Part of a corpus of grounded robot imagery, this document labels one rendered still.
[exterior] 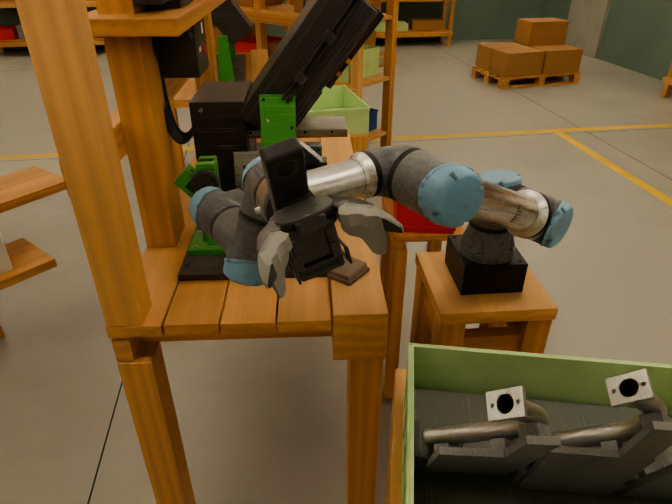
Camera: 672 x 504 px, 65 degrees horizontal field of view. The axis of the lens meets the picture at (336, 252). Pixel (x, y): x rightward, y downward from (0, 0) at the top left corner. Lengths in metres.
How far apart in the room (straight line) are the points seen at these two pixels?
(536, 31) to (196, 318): 7.25
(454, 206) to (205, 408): 1.64
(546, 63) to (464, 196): 6.91
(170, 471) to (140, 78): 1.13
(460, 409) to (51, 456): 1.68
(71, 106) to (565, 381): 1.14
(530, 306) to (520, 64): 6.28
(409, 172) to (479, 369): 0.45
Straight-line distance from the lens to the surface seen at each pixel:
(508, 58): 7.50
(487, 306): 1.48
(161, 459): 1.74
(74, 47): 1.14
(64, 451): 2.41
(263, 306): 1.38
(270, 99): 1.76
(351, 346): 1.37
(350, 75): 4.27
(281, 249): 0.57
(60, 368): 2.78
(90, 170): 1.21
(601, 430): 0.97
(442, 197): 0.97
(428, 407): 1.17
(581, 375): 1.23
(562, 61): 8.02
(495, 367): 1.18
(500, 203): 1.15
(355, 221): 0.59
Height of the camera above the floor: 1.70
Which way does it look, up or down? 31 degrees down
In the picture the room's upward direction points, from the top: straight up
